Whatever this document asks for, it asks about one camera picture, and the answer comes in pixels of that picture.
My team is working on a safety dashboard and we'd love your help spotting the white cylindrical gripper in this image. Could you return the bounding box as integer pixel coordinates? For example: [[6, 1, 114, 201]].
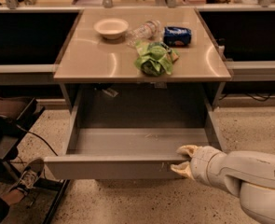
[[171, 145, 241, 197]]

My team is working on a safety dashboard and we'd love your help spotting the grey top drawer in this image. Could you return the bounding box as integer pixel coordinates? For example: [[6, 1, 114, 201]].
[[45, 87, 222, 180]]

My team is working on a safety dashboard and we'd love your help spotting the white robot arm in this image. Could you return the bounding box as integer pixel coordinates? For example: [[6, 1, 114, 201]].
[[171, 145, 275, 224]]

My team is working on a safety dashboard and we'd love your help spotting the grey drawer cabinet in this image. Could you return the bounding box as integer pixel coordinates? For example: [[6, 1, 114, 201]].
[[54, 7, 231, 107]]

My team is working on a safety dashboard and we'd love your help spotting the green chip bag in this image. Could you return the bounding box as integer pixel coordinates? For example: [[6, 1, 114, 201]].
[[134, 41, 179, 77]]

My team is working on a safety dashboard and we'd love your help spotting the blue soda can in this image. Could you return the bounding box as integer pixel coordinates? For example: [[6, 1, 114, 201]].
[[163, 26, 192, 47]]

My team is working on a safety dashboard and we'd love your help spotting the clear plastic water bottle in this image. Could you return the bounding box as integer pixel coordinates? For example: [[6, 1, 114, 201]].
[[126, 21, 160, 47]]

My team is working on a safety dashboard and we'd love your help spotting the white bowl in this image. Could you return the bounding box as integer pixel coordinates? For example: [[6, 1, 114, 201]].
[[93, 18, 129, 40]]

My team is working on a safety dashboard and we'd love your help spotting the grey sneaker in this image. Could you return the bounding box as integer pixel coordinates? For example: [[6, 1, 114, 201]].
[[11, 158, 45, 196]]

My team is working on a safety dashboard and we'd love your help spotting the black cart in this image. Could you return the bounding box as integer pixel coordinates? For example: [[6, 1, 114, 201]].
[[0, 88, 71, 224]]

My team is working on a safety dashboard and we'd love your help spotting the person's leg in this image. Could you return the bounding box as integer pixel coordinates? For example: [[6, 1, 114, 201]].
[[0, 189, 24, 223]]

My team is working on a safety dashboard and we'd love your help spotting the black cable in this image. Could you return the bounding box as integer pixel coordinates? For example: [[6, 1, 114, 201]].
[[15, 126, 60, 157]]

